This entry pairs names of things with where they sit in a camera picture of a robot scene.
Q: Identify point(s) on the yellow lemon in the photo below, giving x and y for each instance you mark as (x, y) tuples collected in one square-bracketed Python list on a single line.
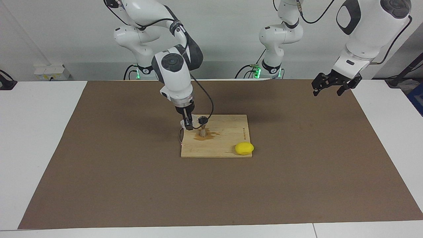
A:
[(244, 148)]

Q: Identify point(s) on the large brown table mat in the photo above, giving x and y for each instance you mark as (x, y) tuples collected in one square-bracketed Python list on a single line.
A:
[(211, 185)]

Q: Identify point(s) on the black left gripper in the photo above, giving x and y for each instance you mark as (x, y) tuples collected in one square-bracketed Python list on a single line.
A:
[(340, 81)]

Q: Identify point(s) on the wooden cutting board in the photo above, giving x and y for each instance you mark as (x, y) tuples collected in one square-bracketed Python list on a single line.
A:
[(224, 148)]

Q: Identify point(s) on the black clamp bracket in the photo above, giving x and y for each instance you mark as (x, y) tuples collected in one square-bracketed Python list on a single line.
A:
[(6, 84)]

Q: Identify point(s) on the small clear plastic cup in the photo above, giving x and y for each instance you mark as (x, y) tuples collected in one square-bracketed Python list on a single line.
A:
[(182, 124)]

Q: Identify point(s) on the blue floor object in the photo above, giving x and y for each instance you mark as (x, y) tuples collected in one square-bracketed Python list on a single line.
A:
[(418, 99)]

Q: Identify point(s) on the steel double jigger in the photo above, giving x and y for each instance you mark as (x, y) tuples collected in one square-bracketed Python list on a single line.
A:
[(203, 133)]

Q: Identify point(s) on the black stand leg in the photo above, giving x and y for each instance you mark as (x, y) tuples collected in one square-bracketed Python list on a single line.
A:
[(398, 79)]

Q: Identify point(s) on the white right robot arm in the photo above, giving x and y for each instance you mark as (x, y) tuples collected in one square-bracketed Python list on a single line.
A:
[(172, 79)]

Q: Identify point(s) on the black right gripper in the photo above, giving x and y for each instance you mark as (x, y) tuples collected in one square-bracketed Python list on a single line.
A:
[(185, 109)]

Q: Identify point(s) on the white power strip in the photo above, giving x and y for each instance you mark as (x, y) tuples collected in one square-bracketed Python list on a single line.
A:
[(49, 71)]

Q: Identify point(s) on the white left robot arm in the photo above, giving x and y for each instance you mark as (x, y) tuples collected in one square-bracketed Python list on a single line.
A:
[(373, 29)]

